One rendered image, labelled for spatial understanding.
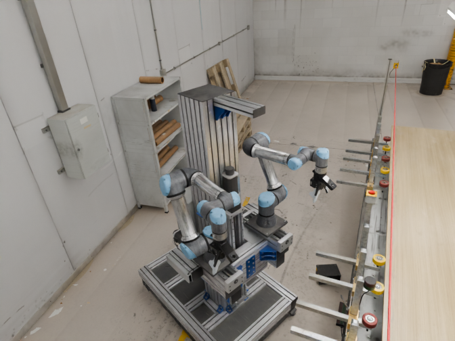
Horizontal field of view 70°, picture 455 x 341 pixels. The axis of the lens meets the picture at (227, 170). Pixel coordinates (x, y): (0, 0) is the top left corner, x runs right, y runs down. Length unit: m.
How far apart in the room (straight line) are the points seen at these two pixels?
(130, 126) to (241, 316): 2.36
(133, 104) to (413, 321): 3.14
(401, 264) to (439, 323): 0.43
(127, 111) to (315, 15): 6.53
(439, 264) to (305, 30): 7.67
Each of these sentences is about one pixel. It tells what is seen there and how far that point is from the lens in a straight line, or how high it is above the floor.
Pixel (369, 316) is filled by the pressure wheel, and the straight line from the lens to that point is 2.18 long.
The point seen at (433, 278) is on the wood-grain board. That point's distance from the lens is 2.52.
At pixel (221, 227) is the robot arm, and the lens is 1.56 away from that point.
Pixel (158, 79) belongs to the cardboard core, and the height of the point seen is 1.61.
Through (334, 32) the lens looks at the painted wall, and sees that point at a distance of 9.41.
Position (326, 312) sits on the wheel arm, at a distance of 2.20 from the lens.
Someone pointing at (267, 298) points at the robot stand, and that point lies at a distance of 3.04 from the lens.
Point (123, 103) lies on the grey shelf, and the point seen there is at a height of 1.48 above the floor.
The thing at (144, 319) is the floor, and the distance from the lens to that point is 3.34.
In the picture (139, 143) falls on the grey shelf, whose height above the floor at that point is 1.00.
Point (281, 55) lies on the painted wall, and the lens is 9.65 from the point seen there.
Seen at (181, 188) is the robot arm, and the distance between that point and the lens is 1.92.
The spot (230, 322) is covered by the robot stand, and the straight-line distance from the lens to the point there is 2.92.
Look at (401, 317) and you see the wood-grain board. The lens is 2.24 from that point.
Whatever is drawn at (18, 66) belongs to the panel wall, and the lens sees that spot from 3.17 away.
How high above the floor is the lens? 2.61
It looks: 30 degrees down
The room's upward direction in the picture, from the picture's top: 4 degrees counter-clockwise
